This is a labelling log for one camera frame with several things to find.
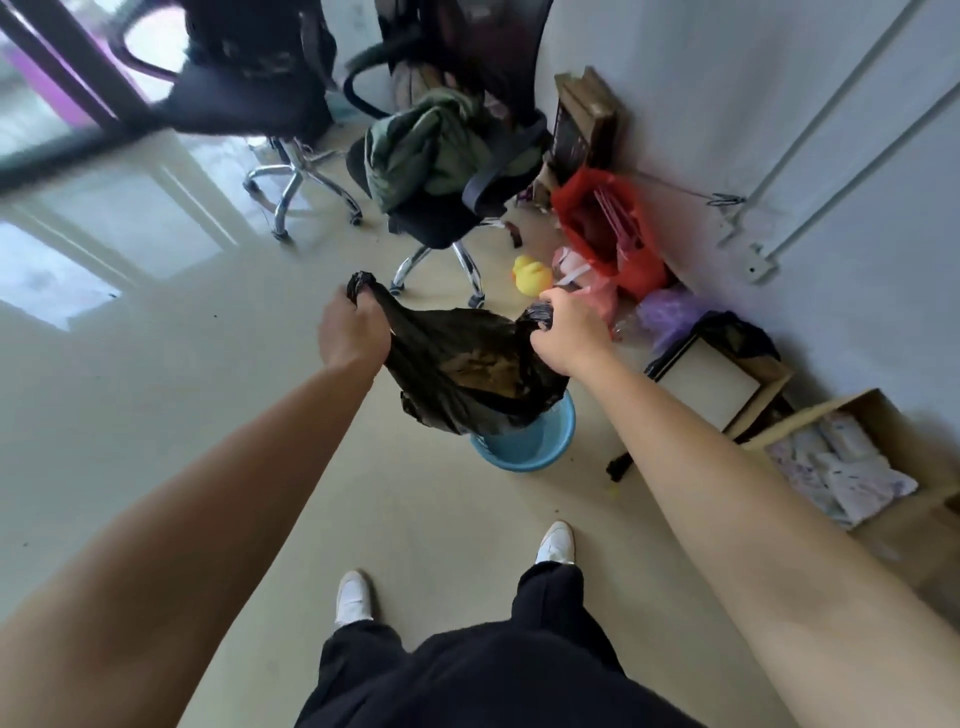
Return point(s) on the person's left hand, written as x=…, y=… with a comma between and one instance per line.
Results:
x=349, y=330

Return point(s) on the pink plastic bag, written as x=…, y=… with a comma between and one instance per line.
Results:
x=589, y=285

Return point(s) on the person's right hand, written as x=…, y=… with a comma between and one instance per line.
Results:
x=574, y=334

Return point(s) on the person's left forearm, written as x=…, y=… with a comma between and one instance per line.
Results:
x=165, y=547

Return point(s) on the white framed board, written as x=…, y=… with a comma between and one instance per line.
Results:
x=712, y=382

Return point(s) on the person's right thumb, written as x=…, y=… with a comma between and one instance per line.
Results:
x=553, y=298

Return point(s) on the yellow rubber duck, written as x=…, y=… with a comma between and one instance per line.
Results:
x=530, y=274

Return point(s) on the person's right forearm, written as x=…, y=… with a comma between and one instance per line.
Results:
x=757, y=555

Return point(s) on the person's white right shoe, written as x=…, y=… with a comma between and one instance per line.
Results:
x=556, y=542

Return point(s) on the green jacket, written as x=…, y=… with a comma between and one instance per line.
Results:
x=431, y=146

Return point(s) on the white wall conduit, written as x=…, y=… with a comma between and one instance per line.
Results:
x=832, y=142

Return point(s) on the white patterned cloth bundle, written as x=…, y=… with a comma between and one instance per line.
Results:
x=844, y=469

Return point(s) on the blue plastic bin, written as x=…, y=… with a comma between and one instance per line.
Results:
x=529, y=442

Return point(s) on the person's white left shoe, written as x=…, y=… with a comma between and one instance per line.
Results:
x=352, y=596

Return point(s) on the person's black trousers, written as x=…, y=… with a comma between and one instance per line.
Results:
x=480, y=660

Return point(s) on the brown wooden box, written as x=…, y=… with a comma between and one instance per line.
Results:
x=581, y=124

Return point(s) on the red plastic bag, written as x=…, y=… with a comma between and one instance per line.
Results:
x=611, y=232

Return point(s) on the black office chair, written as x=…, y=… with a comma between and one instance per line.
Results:
x=457, y=135
x=247, y=90

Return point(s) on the person's white shoe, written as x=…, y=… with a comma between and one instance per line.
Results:
x=556, y=542
x=352, y=596

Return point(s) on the brown cardboard box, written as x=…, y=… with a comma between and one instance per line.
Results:
x=877, y=480

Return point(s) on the purple plastic bag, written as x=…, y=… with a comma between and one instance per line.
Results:
x=671, y=315

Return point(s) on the black plastic garbage bag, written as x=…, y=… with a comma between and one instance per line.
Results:
x=465, y=367

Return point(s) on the person's left fingers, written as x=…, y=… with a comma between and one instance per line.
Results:
x=367, y=298

